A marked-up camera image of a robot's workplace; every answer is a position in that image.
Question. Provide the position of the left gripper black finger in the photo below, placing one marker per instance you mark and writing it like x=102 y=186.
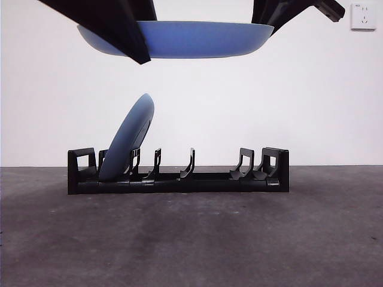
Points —
x=143 y=10
x=113 y=27

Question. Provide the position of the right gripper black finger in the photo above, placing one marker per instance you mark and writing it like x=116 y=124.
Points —
x=263 y=12
x=290 y=12

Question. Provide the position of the green round plate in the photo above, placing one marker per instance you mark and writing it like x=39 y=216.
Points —
x=203 y=40

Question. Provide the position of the blue round plate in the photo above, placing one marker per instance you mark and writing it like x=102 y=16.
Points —
x=125 y=140

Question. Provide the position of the black plastic plate rack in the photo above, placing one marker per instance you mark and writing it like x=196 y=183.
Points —
x=194 y=185

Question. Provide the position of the white wall socket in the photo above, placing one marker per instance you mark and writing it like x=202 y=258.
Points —
x=363 y=16

